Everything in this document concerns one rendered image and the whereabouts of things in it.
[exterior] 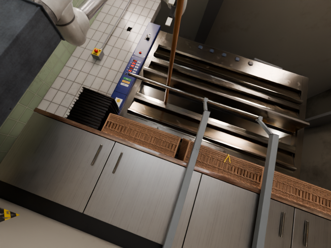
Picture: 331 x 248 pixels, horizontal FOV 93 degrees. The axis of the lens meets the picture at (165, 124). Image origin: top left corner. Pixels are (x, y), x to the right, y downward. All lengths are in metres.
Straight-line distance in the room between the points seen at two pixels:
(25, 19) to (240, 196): 1.48
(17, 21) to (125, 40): 1.36
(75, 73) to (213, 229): 1.96
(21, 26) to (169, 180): 1.09
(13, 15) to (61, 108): 1.06
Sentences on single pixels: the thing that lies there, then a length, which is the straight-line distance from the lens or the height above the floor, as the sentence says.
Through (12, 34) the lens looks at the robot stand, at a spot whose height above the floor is 0.80.
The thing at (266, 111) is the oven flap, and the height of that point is 1.39.
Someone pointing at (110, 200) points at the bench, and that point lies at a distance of 1.09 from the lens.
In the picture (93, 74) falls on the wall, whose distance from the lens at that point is 2.05.
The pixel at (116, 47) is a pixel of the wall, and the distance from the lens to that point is 2.20.
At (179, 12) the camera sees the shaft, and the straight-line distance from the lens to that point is 0.91.
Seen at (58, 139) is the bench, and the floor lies 0.43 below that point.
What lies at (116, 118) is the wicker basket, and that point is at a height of 0.71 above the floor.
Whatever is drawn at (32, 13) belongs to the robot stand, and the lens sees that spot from 1.11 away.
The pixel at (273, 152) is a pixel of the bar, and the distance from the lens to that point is 1.24.
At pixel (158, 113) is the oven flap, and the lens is 1.70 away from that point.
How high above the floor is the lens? 0.47
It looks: 17 degrees up
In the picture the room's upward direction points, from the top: 20 degrees clockwise
